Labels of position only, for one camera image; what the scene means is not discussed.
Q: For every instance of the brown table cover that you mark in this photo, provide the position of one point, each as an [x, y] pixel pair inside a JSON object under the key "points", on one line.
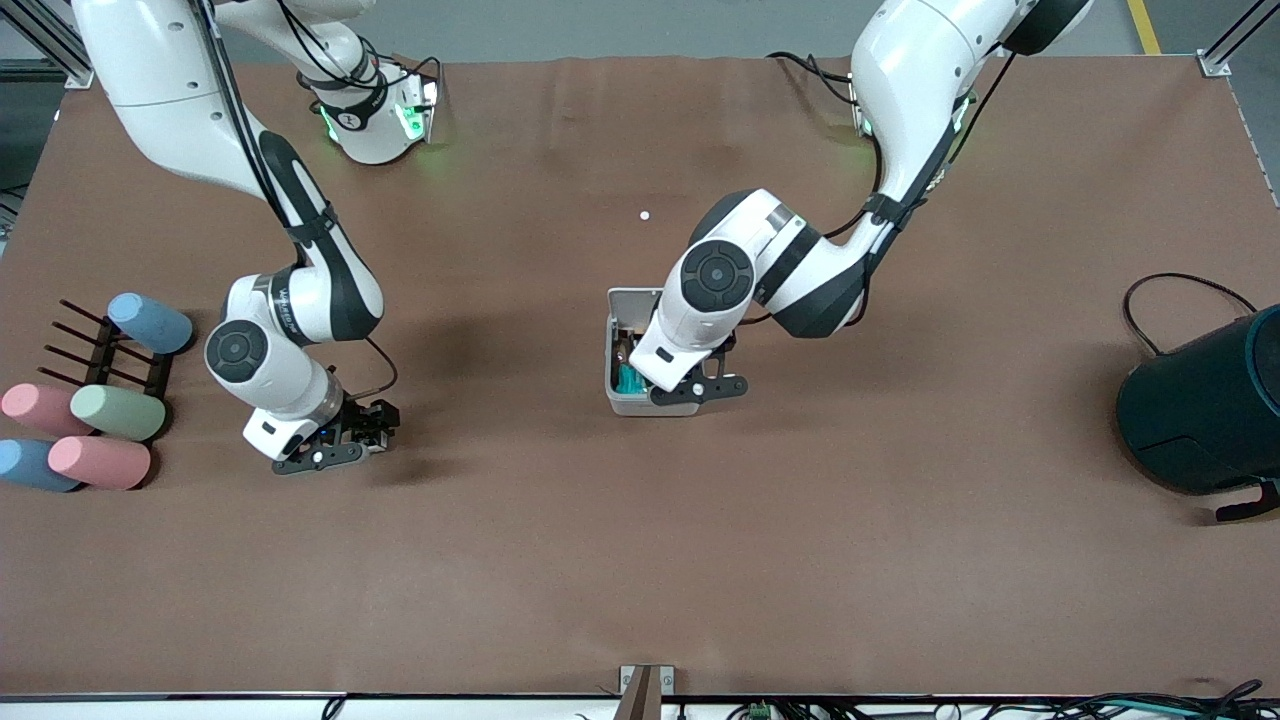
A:
{"points": [[640, 550]]}

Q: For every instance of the orange snack wrapper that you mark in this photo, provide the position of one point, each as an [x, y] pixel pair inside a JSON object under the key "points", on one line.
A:
{"points": [[625, 345]]}

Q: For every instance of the metal camera post bracket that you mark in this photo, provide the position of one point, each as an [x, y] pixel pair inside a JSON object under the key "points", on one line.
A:
{"points": [[645, 695]]}

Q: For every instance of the teal crumpled trash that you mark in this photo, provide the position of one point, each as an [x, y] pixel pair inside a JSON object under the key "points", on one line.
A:
{"points": [[628, 380]]}

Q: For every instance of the green cup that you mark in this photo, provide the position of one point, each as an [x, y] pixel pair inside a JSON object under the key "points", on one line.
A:
{"points": [[118, 412]]}

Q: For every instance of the green connector plug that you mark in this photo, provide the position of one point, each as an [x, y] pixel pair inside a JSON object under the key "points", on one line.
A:
{"points": [[760, 711]]}

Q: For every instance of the grey square storage box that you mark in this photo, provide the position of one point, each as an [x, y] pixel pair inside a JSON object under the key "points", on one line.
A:
{"points": [[625, 405]]}

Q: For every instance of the blue cup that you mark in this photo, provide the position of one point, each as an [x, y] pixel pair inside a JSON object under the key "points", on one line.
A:
{"points": [[150, 323], [25, 465]]}

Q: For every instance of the aluminium frame profile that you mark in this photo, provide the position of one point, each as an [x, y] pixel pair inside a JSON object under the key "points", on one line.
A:
{"points": [[1213, 65], [80, 75]]}

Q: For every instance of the black cup rack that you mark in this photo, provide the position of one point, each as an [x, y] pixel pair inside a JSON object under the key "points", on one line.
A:
{"points": [[98, 362]]}

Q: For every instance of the dark teal round appliance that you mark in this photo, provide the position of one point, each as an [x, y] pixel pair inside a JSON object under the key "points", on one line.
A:
{"points": [[1200, 410]]}

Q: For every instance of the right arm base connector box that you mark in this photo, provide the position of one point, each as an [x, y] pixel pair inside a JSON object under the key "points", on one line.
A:
{"points": [[418, 105]]}

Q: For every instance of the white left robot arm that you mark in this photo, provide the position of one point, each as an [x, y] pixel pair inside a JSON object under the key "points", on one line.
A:
{"points": [[910, 70]]}

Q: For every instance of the pink cup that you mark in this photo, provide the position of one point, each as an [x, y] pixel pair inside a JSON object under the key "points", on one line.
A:
{"points": [[40, 408], [98, 462]]}

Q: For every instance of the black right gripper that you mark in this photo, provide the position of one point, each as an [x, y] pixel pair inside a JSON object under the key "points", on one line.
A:
{"points": [[352, 416]]}

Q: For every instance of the black curved foot piece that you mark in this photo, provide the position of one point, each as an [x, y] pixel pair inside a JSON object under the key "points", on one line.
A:
{"points": [[1245, 511]]}

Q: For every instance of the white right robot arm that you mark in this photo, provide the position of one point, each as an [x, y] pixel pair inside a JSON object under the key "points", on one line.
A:
{"points": [[150, 80]]}

